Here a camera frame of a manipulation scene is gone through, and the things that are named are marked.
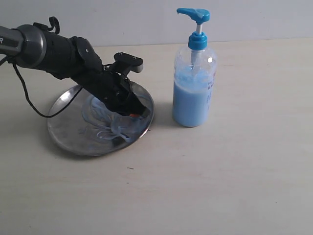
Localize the round steel plate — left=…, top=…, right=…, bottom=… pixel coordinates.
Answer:
left=47, top=83, right=155, bottom=157

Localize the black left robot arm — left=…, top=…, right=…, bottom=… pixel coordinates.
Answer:
left=0, top=23, right=150, bottom=117

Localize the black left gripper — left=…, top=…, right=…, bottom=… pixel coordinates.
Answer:
left=80, top=70, right=151, bottom=118

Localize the clear pump bottle blue lotion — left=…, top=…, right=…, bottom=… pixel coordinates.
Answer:
left=172, top=8, right=218, bottom=127

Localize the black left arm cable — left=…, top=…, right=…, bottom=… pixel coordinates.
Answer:
left=0, top=55, right=84, bottom=118

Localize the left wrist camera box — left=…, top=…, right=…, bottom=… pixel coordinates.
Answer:
left=113, top=52, right=143, bottom=75

